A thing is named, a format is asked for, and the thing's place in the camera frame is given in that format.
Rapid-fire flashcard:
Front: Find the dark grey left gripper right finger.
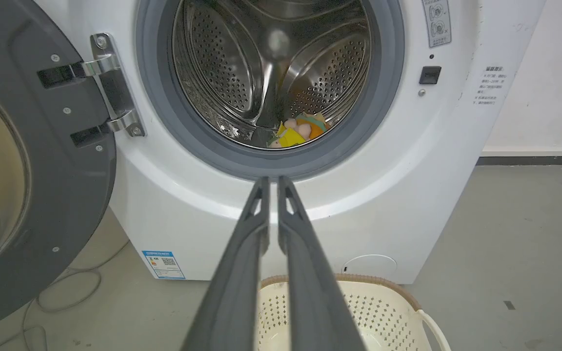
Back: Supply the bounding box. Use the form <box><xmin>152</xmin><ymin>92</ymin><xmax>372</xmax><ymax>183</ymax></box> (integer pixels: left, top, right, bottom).
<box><xmin>277</xmin><ymin>176</ymin><xmax>366</xmax><ymax>351</ymax></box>

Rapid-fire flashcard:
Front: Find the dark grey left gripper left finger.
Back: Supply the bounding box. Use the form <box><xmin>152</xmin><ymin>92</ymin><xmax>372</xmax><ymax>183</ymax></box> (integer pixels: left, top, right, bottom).
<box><xmin>181</xmin><ymin>176</ymin><xmax>271</xmax><ymax>351</ymax></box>

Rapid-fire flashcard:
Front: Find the cream perforated laundry basket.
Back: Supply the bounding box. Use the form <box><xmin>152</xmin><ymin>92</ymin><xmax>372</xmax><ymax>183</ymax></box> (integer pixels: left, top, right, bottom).
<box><xmin>255</xmin><ymin>273</ymin><xmax>452</xmax><ymax>351</ymax></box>

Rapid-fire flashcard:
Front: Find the white front-load washing machine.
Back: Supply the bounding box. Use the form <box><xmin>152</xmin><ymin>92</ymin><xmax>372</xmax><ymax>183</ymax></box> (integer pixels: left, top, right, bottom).
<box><xmin>35</xmin><ymin>0</ymin><xmax>548</xmax><ymax>285</ymax></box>

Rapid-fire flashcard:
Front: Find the yellow orange plush doll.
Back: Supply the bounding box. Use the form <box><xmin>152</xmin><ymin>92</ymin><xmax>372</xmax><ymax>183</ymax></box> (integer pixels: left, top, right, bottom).
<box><xmin>267</xmin><ymin>112</ymin><xmax>332</xmax><ymax>149</ymax></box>

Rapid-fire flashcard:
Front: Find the grey washing machine door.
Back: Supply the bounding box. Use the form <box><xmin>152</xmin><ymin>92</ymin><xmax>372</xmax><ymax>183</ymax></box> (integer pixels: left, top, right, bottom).
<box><xmin>0</xmin><ymin>0</ymin><xmax>117</xmax><ymax>337</ymax></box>

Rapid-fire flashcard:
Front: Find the blue energy label sticker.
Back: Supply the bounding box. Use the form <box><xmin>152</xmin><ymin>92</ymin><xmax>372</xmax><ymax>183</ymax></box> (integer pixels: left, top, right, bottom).
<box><xmin>141</xmin><ymin>251</ymin><xmax>186</xmax><ymax>280</ymax></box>

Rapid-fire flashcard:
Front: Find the grey rubber door gasket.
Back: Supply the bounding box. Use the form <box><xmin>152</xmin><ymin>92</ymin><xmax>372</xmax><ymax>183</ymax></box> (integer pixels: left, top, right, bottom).
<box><xmin>135</xmin><ymin>0</ymin><xmax>405</xmax><ymax>182</ymax></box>

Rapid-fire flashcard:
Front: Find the stainless steel perforated drum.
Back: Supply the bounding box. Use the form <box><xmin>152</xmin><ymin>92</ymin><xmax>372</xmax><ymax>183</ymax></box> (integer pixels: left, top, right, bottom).
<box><xmin>172</xmin><ymin>0</ymin><xmax>372</xmax><ymax>150</ymax></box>

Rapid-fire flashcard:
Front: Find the chrome door hinge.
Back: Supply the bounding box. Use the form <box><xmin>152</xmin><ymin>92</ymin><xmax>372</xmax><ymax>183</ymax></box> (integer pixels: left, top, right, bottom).
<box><xmin>80</xmin><ymin>33</ymin><xmax>146</xmax><ymax>138</ymax></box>

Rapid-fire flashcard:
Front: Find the black door latch socket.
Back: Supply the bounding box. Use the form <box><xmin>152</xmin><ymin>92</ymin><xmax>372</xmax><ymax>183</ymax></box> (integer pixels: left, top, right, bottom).
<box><xmin>419</xmin><ymin>66</ymin><xmax>442</xmax><ymax>85</ymax></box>

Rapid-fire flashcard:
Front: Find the dark grey baseboard strip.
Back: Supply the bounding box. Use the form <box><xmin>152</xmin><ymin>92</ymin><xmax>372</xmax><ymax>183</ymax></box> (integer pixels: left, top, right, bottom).
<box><xmin>476</xmin><ymin>155</ymin><xmax>562</xmax><ymax>166</ymax></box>

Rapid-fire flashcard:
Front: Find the grey instruction sticker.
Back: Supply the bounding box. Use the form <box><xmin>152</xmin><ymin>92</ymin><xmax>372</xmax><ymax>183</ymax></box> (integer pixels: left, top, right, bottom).
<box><xmin>421</xmin><ymin>0</ymin><xmax>453</xmax><ymax>48</ymax></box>

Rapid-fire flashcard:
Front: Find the thin grey floor cable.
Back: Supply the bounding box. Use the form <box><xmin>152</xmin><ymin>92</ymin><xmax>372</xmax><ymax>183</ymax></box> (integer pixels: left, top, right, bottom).
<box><xmin>0</xmin><ymin>239</ymin><xmax>131</xmax><ymax>351</ymax></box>

